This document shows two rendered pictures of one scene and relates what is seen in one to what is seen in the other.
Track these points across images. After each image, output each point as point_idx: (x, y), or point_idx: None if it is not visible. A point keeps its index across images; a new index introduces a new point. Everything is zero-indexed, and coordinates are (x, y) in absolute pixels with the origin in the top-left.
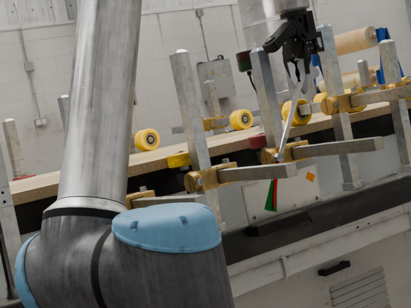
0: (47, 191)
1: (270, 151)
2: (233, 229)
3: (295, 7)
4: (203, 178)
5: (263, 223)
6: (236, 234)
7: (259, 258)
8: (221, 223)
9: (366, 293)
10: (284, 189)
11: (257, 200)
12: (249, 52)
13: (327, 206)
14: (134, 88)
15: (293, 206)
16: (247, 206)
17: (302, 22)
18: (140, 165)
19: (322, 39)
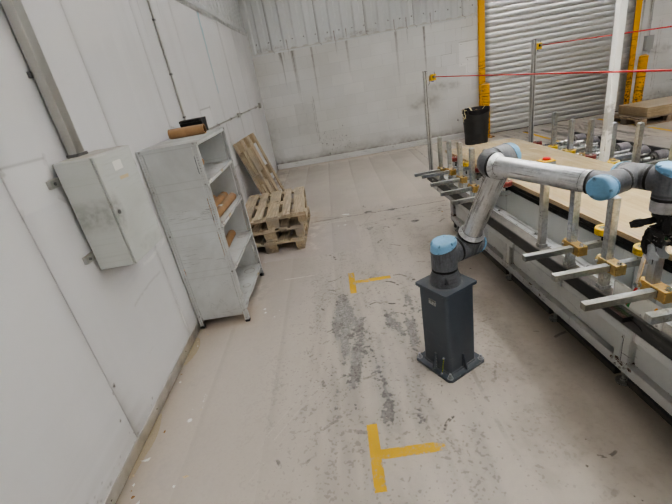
0: (594, 221)
1: (640, 278)
2: (604, 292)
3: (648, 209)
4: (598, 260)
5: None
6: (599, 294)
7: None
8: (600, 285)
9: None
10: (637, 302)
11: (619, 292)
12: None
13: (655, 335)
14: (482, 208)
15: (639, 314)
16: (614, 290)
17: (661, 222)
18: (634, 238)
19: (662, 240)
